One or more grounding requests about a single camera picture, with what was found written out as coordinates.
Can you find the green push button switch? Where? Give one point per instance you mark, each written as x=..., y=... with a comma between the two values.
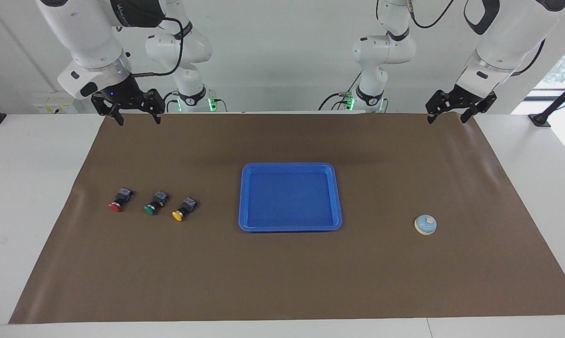
x=154, y=204

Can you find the red push button switch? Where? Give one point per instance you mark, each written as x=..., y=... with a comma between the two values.
x=119, y=202

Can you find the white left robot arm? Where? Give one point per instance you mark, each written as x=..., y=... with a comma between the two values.
x=512, y=37

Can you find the yellow push button switch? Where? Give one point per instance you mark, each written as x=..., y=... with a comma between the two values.
x=182, y=211

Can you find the blue plastic tray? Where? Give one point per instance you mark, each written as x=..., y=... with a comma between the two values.
x=289, y=199

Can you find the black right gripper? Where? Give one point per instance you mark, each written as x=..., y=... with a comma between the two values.
x=122, y=96

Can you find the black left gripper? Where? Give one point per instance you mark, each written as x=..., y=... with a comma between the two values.
x=458, y=101

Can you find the brown table mat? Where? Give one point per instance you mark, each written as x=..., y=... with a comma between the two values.
x=282, y=272

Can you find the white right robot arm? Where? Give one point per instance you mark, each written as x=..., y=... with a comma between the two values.
x=89, y=37

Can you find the light blue call bell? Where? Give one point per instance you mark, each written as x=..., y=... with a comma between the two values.
x=425, y=225

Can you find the white wall socket box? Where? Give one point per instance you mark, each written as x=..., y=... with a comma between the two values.
x=52, y=105

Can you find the black camera stand pole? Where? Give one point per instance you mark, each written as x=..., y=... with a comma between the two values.
x=557, y=101

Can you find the window with green foliage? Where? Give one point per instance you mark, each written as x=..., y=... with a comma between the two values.
x=564, y=65

